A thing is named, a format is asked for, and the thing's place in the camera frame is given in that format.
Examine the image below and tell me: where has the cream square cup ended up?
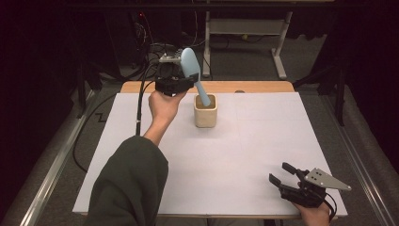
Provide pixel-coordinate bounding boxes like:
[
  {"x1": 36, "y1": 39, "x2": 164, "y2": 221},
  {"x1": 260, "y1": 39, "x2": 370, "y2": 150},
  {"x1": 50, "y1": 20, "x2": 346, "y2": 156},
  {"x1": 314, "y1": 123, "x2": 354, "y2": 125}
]
[{"x1": 193, "y1": 93, "x2": 218, "y2": 129}]

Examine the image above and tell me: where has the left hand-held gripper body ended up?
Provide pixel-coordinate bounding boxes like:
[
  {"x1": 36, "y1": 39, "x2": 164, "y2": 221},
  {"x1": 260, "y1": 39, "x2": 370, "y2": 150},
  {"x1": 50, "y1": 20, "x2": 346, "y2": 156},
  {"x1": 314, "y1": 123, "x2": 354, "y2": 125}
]
[{"x1": 154, "y1": 52, "x2": 196, "y2": 97}]

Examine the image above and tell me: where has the white metal stand frame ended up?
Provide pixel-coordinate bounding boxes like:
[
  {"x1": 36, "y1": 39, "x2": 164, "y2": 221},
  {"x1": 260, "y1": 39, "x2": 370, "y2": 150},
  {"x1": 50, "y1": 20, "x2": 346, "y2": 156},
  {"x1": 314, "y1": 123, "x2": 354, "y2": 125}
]
[{"x1": 201, "y1": 10, "x2": 295, "y2": 81}]

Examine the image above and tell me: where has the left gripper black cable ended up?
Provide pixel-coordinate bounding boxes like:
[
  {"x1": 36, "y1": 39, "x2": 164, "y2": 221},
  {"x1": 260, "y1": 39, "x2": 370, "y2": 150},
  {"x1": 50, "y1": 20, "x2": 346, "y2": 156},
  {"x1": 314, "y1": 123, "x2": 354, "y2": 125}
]
[{"x1": 135, "y1": 61, "x2": 158, "y2": 137}]

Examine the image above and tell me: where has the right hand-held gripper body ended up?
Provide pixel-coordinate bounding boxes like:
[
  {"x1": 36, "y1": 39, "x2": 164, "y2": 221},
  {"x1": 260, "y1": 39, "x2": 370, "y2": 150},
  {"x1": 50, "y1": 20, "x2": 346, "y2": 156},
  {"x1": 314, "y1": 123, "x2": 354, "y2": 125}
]
[{"x1": 280, "y1": 168, "x2": 352, "y2": 209}]

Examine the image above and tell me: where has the dark computer tower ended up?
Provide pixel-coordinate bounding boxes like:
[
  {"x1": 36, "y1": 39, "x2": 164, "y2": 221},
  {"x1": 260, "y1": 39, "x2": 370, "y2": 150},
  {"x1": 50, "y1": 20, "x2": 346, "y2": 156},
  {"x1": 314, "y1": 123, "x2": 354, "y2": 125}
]
[{"x1": 103, "y1": 11, "x2": 149, "y2": 72}]

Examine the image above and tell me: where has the dark green sleeve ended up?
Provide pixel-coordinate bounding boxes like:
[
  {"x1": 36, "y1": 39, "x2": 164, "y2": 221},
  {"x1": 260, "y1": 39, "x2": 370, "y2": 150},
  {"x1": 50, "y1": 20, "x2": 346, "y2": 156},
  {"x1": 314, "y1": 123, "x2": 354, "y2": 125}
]
[{"x1": 84, "y1": 135, "x2": 169, "y2": 226}]

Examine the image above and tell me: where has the aluminium floor rail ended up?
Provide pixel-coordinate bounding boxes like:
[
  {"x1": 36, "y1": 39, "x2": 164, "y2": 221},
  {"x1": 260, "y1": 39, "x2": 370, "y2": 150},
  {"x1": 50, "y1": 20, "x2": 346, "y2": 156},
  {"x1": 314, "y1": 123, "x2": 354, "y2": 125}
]
[
  {"x1": 18, "y1": 89, "x2": 96, "y2": 226},
  {"x1": 323, "y1": 93, "x2": 399, "y2": 226}
]

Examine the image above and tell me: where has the dark metal stand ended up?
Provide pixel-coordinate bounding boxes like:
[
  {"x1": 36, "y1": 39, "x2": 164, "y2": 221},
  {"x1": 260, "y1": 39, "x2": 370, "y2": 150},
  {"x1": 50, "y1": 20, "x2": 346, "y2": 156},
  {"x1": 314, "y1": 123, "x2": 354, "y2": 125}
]
[
  {"x1": 293, "y1": 60, "x2": 350, "y2": 127},
  {"x1": 74, "y1": 60, "x2": 104, "y2": 119}
]

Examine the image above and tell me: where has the light blue spatula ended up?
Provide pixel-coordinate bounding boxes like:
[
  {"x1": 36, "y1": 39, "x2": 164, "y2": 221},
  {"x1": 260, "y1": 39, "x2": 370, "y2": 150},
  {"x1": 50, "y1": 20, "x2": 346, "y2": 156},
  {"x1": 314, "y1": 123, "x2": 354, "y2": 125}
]
[{"x1": 180, "y1": 47, "x2": 212, "y2": 107}]

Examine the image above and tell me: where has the bundle of floor cables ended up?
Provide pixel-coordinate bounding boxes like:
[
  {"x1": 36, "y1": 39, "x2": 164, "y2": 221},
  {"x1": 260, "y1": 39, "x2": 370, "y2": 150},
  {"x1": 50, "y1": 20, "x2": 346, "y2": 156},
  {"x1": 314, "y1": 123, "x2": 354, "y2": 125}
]
[{"x1": 135, "y1": 12, "x2": 200, "y2": 81}]

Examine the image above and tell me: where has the white table cover sheet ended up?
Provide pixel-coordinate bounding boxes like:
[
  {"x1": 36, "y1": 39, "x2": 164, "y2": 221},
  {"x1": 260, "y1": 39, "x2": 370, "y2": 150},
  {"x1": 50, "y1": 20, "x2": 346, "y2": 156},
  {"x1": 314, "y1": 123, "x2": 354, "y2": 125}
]
[{"x1": 72, "y1": 91, "x2": 348, "y2": 218}]

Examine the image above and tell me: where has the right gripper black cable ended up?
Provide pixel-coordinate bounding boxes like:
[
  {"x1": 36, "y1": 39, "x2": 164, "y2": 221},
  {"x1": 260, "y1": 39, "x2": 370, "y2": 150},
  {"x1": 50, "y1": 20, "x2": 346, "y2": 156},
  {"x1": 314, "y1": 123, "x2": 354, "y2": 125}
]
[{"x1": 323, "y1": 192, "x2": 338, "y2": 221}]

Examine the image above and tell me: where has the black floor cable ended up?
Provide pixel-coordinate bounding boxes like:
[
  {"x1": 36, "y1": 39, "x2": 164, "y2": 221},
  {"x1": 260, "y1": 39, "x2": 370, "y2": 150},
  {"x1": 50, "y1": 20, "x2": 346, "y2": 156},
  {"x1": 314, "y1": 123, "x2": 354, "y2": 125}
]
[{"x1": 72, "y1": 93, "x2": 118, "y2": 173}]

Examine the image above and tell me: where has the person's left hand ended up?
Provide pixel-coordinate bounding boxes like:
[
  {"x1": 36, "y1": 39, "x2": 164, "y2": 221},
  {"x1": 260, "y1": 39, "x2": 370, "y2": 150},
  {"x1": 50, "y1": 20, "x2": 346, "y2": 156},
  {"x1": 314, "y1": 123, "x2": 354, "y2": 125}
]
[{"x1": 148, "y1": 89, "x2": 188, "y2": 126}]

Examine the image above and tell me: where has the person's right hand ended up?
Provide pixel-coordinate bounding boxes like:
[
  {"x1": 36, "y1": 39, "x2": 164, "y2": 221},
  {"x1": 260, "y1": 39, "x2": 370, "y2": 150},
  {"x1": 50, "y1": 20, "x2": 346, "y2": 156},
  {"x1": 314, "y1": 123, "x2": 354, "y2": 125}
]
[{"x1": 293, "y1": 202, "x2": 331, "y2": 226}]

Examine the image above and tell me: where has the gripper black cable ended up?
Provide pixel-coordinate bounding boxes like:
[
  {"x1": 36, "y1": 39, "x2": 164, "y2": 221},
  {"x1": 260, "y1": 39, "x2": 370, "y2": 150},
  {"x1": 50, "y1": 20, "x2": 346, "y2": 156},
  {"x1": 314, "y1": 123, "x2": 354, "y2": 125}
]
[
  {"x1": 323, "y1": 192, "x2": 338, "y2": 221},
  {"x1": 135, "y1": 61, "x2": 158, "y2": 137}
]

